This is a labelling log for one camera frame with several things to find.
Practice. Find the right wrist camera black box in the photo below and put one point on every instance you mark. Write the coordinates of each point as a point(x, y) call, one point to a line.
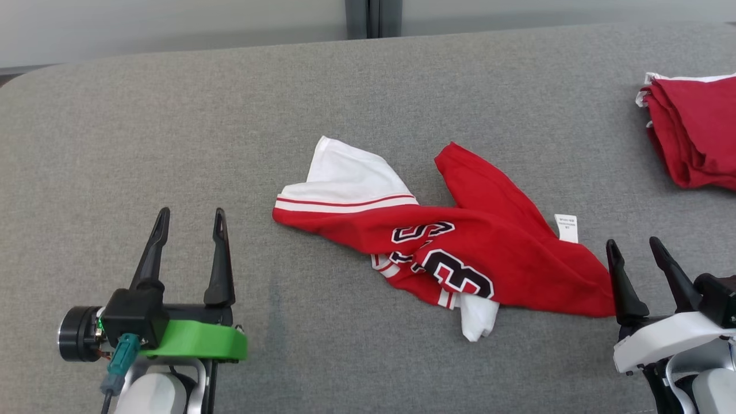
point(719, 299)

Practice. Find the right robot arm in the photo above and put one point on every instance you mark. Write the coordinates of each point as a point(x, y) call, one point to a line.
point(701, 385)

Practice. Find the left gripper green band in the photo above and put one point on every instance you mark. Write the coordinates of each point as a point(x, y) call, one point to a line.
point(198, 342)

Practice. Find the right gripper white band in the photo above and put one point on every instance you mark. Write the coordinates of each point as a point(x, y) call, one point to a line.
point(667, 339)

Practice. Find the red white numbered jersey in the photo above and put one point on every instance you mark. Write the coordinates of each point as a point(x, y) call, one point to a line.
point(489, 253)

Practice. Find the red shorts white trim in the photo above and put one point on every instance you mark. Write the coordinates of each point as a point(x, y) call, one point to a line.
point(696, 132)

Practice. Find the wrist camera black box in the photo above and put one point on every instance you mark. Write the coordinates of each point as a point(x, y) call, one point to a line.
point(135, 316)
point(719, 299)

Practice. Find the grey vertical post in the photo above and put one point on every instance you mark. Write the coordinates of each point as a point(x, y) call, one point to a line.
point(374, 17)

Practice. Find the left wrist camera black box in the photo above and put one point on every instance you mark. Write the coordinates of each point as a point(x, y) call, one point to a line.
point(135, 316)

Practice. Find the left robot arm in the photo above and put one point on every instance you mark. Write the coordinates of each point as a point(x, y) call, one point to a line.
point(155, 394)

